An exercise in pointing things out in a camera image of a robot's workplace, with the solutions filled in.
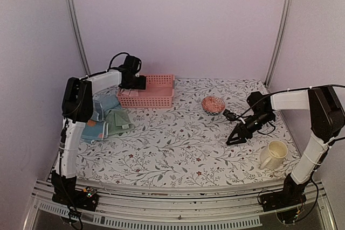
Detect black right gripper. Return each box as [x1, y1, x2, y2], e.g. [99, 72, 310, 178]
[227, 111, 273, 145]

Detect pink towel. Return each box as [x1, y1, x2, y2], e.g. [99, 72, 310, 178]
[118, 89, 139, 97]

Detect pink perforated plastic basket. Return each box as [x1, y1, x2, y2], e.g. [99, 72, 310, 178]
[116, 74, 175, 108]

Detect blue patterned towel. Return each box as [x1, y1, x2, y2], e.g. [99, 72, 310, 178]
[81, 101, 109, 144]

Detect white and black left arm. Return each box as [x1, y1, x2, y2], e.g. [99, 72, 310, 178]
[53, 66, 147, 180]

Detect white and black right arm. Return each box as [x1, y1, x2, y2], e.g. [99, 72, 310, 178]
[223, 85, 344, 185]

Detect plain blue towel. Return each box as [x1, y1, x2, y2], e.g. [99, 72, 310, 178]
[93, 95, 120, 116]

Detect red patterned bowl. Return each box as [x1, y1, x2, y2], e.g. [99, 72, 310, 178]
[201, 96, 225, 115]

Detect cream ceramic mug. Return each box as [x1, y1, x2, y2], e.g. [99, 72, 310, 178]
[259, 140, 288, 170]

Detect green folded towel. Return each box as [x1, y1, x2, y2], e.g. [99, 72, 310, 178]
[105, 109, 135, 136]

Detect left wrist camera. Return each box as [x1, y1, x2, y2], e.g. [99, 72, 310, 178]
[123, 55, 142, 75]

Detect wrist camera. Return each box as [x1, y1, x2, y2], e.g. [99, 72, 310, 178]
[223, 109, 239, 122]
[123, 55, 142, 75]

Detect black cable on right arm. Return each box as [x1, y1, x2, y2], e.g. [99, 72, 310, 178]
[237, 84, 345, 135]

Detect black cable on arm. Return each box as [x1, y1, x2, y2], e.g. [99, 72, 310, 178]
[237, 84, 345, 135]
[58, 52, 130, 209]

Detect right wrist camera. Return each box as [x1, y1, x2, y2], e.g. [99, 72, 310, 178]
[223, 109, 239, 122]

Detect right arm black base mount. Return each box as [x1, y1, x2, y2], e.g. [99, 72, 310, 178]
[258, 173, 310, 224]

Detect left aluminium corner post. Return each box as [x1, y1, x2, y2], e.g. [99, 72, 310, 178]
[66, 0, 91, 75]

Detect aluminium corner post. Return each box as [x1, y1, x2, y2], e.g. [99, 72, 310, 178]
[66, 0, 91, 75]
[264, 0, 292, 87]

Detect aluminium front rail frame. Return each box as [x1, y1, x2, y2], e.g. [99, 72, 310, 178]
[25, 178, 337, 230]

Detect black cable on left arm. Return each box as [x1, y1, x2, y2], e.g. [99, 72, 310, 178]
[58, 52, 130, 209]

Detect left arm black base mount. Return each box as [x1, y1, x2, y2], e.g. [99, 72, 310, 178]
[51, 170, 99, 212]

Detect black cable at left base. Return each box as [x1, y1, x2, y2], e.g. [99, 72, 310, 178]
[66, 205, 84, 230]

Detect right aluminium corner post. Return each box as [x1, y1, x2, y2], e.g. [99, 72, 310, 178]
[264, 0, 292, 87]

